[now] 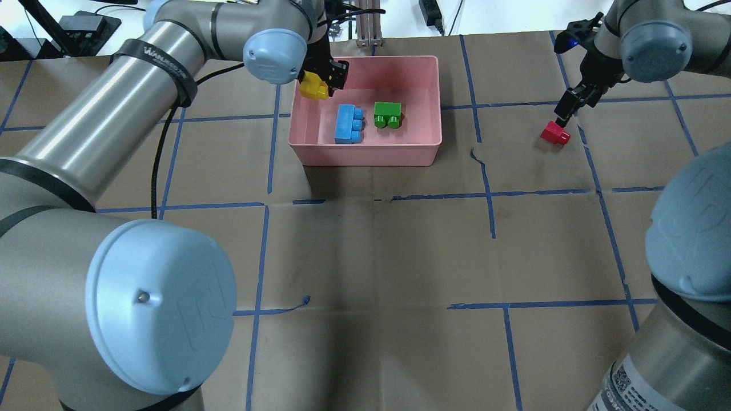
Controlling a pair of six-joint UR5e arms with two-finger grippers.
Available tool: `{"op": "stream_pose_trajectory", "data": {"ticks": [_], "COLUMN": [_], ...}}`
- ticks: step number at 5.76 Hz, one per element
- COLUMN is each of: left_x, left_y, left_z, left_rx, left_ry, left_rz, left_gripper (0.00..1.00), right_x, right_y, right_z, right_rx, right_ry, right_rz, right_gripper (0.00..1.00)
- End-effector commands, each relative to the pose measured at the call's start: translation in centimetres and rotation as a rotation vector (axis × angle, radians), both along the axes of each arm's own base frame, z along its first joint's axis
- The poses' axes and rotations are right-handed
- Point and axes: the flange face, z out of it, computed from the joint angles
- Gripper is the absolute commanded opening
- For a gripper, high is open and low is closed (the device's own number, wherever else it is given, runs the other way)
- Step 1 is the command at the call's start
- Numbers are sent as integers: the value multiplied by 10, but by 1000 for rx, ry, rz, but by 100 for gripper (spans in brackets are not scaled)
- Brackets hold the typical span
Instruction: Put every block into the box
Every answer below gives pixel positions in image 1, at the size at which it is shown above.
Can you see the pink plastic box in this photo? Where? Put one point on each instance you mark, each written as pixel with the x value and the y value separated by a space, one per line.
pixel 410 80

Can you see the black power adapter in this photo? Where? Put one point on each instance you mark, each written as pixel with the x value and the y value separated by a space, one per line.
pixel 432 15

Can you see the aluminium frame post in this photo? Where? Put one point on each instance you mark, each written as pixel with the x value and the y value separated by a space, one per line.
pixel 368 30

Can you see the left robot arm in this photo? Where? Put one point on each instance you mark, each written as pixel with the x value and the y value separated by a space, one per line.
pixel 122 309

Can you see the green toy block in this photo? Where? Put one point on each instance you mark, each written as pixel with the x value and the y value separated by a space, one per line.
pixel 387 114

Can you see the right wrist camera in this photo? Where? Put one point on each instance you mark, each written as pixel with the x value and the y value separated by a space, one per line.
pixel 576 33

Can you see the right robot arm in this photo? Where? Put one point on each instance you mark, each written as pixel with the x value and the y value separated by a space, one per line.
pixel 679 359

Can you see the red toy block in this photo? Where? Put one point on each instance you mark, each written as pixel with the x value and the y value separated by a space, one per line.
pixel 555 134

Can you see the yellow toy block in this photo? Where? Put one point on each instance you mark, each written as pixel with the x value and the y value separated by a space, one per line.
pixel 313 87

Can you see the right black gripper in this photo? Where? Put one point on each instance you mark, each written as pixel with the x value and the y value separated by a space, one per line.
pixel 594 73

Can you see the blue toy block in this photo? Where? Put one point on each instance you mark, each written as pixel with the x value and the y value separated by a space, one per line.
pixel 349 124

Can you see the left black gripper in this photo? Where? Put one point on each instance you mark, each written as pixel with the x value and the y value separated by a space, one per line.
pixel 317 52

